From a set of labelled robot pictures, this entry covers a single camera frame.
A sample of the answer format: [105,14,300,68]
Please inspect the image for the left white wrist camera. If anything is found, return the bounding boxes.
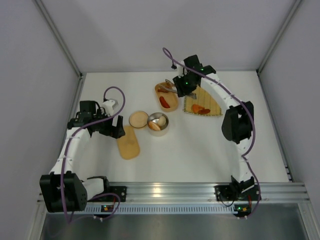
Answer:
[101,99,119,117]

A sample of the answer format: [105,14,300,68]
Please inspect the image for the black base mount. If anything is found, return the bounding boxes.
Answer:
[108,185,128,202]
[214,185,261,203]

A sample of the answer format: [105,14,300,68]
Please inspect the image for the aluminium rail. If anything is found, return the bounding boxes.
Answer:
[110,182,310,204]

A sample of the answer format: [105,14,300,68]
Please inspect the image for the round steel bowl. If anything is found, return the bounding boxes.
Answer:
[147,112,170,137]

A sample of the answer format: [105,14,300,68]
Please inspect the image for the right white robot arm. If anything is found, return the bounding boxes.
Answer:
[172,55,256,197]

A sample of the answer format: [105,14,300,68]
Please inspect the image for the red chicken drumstick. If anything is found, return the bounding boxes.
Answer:
[157,87,169,93]

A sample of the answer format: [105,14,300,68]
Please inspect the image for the red sausage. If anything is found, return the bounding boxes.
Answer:
[159,96,170,109]

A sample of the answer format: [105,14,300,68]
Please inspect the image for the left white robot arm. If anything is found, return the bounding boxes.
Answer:
[39,99,126,213]

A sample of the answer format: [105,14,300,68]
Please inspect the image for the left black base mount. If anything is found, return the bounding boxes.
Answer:
[108,185,128,202]

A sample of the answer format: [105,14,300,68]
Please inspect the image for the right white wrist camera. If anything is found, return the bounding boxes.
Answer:
[171,64,185,77]

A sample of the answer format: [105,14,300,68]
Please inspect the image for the sesame bread bun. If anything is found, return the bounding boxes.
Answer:
[148,121,161,131]

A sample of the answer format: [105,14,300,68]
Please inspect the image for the bamboo mat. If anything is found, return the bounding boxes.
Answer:
[183,86,223,117]

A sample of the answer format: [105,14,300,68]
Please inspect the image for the orange chicken wing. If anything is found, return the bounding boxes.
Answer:
[191,104,205,114]

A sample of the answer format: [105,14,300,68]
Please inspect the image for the round wooden lid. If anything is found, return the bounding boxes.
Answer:
[129,111,149,129]

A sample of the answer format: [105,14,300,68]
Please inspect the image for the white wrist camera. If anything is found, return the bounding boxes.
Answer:
[101,99,119,117]
[171,64,185,77]

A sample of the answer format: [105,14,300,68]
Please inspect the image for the orange oval lunch box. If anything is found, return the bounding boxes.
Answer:
[154,82,179,113]

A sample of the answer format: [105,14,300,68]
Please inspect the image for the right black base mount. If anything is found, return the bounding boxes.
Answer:
[214,185,261,203]

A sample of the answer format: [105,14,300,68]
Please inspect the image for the metal food tongs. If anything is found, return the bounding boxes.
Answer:
[159,79,197,100]

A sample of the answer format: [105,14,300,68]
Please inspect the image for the perforated cable tray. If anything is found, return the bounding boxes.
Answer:
[83,202,247,215]

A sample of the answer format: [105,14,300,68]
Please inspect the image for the white steamed bun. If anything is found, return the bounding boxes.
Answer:
[157,115,167,127]

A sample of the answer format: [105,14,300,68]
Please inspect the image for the orange oval box lid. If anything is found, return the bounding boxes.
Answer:
[116,125,140,160]

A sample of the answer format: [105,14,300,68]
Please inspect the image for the red meat slice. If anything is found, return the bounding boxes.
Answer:
[198,108,211,115]

